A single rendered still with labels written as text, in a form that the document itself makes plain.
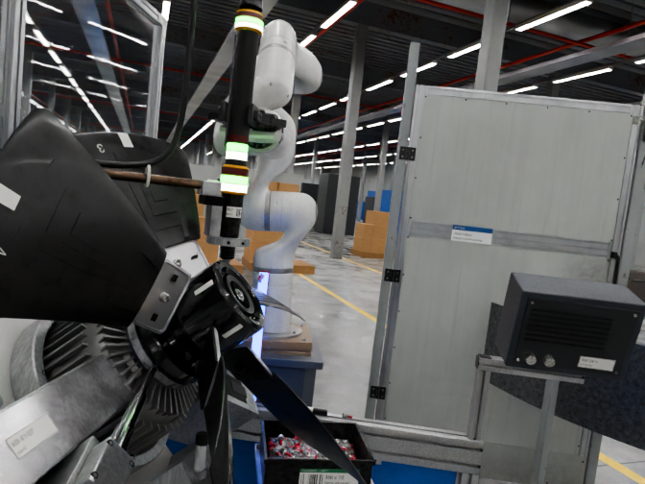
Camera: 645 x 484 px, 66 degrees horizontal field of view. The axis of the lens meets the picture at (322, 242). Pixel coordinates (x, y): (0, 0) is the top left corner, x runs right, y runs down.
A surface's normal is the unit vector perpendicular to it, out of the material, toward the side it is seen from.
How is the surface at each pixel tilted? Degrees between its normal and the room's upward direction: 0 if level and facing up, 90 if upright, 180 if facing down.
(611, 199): 90
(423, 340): 90
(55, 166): 74
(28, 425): 50
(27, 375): 69
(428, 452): 90
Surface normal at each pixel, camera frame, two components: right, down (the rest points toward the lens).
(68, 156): 0.88, -0.19
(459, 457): -0.08, 0.07
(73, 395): 0.83, -0.55
